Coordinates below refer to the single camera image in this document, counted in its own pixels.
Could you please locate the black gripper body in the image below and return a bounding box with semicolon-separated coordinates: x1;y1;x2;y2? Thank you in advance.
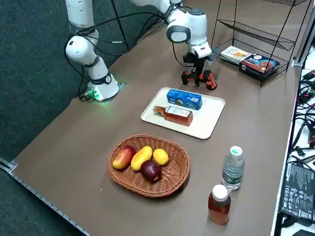
183;52;206;66

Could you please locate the orange black barcode scanner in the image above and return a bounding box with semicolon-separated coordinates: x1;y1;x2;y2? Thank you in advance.
181;69;219;90

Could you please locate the blue Oreo cookie box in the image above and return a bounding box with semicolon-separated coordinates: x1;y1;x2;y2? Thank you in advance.
166;88;203;111

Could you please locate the white rectangular tray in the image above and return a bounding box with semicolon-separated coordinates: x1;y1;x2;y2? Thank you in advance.
140;87;226;140

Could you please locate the black power strip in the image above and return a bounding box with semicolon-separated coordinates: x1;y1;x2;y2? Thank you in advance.
208;45;220;62

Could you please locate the white snack box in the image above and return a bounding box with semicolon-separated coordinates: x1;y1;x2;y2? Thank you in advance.
220;45;253;65

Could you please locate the amber tea bottle white label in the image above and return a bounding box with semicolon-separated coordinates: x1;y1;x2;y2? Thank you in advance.
153;105;194;127

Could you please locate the dark blue snack box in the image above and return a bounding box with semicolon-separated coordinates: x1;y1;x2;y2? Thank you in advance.
238;53;281;80

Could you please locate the small yellow mango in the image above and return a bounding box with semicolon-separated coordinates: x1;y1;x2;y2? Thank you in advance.
153;148;170;166

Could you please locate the brown wicker basket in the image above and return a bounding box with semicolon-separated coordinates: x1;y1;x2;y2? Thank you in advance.
107;134;190;199

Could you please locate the long yellow mango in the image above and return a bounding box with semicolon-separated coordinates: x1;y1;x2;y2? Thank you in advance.
130;146;153;172

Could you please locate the clear water bottle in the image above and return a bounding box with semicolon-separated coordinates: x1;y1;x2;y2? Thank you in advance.
221;146;246;191

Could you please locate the green lit base connector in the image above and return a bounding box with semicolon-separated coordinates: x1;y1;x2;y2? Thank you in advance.
79;88;101;103

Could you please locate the dark red round fruit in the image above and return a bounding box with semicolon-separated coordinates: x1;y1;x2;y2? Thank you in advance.
140;159;162;183

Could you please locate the red yellow mango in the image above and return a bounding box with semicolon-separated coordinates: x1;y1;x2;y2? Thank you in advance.
112;145;137;170

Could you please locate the amber tea bottle white cap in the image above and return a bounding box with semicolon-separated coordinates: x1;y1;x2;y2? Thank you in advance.
208;184;231;226

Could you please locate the black power adapter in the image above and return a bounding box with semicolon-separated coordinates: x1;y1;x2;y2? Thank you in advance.
278;161;315;221

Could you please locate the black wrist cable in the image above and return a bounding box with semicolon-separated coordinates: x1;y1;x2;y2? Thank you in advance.
170;40;188;68

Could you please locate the black wire shelf rack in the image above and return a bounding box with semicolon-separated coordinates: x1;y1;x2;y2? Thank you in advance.
210;0;311;88

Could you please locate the straight black cable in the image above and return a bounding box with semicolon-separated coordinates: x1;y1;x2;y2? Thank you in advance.
110;0;130;50

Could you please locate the aluminium frame post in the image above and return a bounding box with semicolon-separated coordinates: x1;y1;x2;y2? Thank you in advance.
292;0;315;67

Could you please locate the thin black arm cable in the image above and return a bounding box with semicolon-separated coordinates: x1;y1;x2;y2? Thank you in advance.
64;53;85;98

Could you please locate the aluminium table edge rail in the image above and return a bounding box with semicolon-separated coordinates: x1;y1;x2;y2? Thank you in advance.
0;157;91;236

